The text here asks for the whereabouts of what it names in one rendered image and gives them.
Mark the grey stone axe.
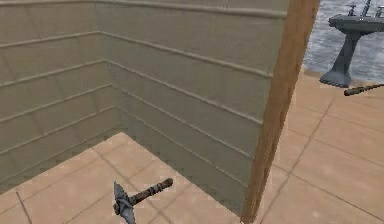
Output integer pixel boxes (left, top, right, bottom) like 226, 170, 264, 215
112, 177, 174, 224

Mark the grey pedestal sink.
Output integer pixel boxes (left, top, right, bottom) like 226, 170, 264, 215
319, 0, 384, 89

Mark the dark brown stick handle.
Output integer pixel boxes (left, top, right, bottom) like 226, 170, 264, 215
343, 83, 384, 97

